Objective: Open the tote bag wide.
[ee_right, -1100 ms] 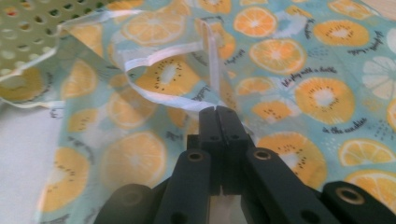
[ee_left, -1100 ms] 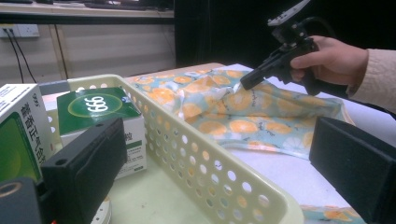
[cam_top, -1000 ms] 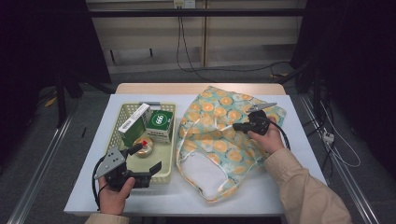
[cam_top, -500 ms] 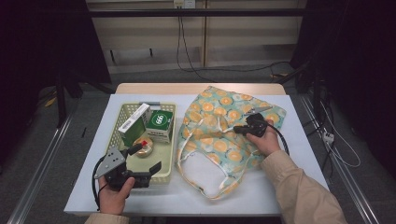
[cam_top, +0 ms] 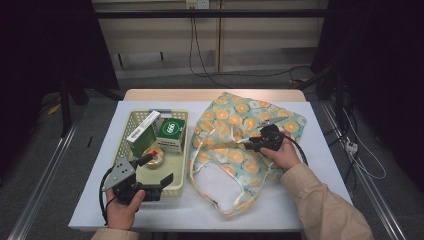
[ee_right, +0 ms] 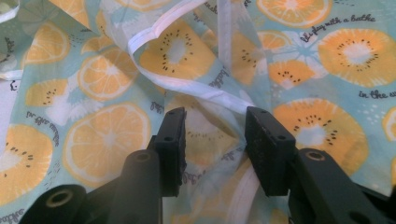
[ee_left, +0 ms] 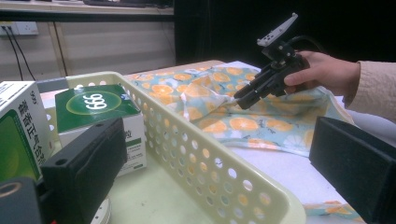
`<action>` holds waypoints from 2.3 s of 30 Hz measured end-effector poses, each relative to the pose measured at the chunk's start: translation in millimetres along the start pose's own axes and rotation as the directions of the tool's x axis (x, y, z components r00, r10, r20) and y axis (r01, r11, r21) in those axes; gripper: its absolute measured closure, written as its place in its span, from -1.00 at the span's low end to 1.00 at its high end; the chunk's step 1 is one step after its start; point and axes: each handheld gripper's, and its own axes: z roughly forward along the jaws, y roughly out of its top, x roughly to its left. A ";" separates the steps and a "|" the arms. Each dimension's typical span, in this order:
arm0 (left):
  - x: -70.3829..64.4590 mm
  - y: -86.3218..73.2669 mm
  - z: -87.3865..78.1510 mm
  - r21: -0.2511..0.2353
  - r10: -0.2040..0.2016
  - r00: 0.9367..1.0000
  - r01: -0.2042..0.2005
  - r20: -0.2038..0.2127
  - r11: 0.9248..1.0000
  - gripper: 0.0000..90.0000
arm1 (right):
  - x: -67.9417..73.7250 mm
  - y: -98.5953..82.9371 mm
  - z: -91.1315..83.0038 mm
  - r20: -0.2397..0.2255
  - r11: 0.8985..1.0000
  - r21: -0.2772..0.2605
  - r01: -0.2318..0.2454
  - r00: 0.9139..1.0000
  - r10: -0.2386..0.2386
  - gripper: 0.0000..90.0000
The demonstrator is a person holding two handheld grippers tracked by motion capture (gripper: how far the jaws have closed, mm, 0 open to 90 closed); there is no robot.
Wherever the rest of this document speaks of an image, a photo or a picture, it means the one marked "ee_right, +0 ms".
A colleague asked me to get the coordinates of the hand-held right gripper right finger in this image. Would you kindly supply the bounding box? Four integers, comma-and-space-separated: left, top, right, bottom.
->
245, 106, 297, 198

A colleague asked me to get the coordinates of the fruit print cloth bag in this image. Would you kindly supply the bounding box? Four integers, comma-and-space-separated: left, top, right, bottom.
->
0, 0, 396, 224

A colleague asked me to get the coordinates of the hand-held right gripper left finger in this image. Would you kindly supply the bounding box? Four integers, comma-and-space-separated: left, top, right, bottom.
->
153, 106, 187, 198

